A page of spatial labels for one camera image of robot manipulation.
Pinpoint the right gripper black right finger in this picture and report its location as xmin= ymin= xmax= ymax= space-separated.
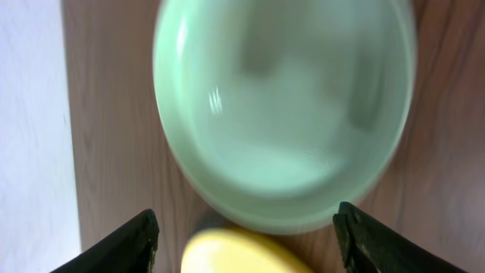
xmin=333 ymin=202 xmax=465 ymax=273

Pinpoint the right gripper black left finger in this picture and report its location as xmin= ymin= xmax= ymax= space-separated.
xmin=53 ymin=209 xmax=159 ymax=273

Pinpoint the yellow plate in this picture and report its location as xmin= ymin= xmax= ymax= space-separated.
xmin=180 ymin=227 xmax=312 ymax=273

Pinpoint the pale green plate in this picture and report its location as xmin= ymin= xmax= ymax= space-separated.
xmin=152 ymin=0 xmax=417 ymax=234

